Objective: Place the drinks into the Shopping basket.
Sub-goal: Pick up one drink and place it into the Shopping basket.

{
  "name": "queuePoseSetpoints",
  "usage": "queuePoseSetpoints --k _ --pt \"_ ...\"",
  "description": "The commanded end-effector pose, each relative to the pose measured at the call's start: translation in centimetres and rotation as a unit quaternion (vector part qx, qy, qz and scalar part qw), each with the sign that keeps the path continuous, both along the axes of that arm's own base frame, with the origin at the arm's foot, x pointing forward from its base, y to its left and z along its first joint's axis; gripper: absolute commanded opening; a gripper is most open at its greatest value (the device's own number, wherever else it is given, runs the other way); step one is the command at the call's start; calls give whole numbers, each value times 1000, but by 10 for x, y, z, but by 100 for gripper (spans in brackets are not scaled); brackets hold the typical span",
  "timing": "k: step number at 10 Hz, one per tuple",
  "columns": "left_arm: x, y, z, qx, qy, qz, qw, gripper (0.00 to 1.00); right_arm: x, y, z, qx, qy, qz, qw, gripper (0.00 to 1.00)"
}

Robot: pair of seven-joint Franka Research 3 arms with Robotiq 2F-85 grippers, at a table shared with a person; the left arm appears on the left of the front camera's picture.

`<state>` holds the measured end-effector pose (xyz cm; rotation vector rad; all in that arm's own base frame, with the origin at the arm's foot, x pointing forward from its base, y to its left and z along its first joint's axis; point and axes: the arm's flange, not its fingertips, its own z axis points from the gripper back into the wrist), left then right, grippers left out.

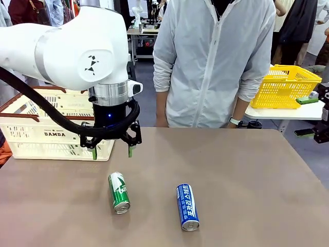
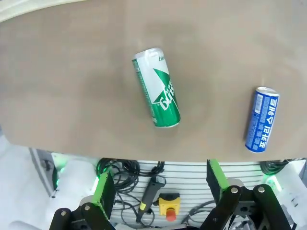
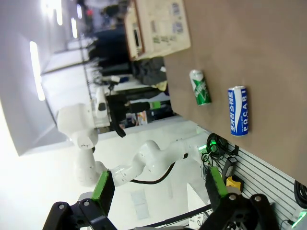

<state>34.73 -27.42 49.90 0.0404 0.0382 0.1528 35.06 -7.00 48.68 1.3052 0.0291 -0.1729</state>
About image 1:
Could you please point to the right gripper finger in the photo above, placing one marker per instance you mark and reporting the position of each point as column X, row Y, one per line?
column 307, row 100
column 321, row 132

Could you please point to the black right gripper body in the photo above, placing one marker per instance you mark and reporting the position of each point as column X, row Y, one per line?
column 326, row 110

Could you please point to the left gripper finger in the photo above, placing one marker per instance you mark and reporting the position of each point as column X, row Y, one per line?
column 135, row 136
column 88, row 141

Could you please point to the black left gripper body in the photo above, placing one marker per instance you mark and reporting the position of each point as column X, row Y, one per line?
column 110, row 113

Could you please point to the blue white Pocari Sweat can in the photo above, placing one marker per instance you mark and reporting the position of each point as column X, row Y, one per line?
column 187, row 205

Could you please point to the person's right forearm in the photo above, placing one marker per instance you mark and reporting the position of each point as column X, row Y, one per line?
column 161, row 110

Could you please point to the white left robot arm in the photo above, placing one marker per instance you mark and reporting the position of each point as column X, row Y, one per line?
column 64, row 51

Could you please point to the person's left forearm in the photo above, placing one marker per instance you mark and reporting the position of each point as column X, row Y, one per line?
column 240, row 109

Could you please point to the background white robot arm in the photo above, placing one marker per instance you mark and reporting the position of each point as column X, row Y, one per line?
column 136, row 13

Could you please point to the yellow plastic basket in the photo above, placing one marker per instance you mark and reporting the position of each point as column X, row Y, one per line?
column 280, row 87

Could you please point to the cream plastic shopping basket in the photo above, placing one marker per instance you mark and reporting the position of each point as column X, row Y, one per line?
column 38, row 144

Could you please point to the white side table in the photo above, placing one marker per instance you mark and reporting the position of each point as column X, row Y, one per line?
column 277, row 113

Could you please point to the green soda can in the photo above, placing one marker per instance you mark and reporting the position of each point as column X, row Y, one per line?
column 118, row 190

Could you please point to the black wristwatch white face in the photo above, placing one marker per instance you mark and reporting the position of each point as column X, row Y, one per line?
column 235, row 121

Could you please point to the background person in black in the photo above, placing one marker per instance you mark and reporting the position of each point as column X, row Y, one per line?
column 295, row 25

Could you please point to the background work table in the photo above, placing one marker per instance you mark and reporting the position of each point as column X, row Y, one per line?
column 133, row 33

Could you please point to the person in orange clothes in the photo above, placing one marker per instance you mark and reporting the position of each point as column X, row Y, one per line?
column 4, row 154

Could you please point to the small metal cup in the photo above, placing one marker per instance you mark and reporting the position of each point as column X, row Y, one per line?
column 141, row 28

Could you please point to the person in white jacket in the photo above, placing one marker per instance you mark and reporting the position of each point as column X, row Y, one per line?
column 210, row 64

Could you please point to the background person blue shirt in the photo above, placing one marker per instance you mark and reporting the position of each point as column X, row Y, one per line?
column 55, row 13

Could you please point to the background person dark red top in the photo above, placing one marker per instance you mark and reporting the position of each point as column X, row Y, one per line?
column 23, row 13

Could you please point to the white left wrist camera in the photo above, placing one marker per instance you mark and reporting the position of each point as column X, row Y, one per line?
column 135, row 88

